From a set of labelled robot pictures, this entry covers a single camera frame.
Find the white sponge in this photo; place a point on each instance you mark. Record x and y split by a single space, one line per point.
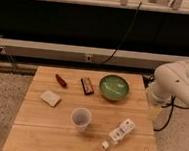
50 98

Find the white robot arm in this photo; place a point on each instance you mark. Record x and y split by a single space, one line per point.
171 79

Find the brown chocolate bar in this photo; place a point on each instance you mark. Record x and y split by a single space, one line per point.
87 86

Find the green bowl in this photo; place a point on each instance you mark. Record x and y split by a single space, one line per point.
113 87

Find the wooden bamboo board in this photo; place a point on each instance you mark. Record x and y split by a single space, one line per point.
64 110

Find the white plastic bottle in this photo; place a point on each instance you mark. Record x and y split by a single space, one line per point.
117 135

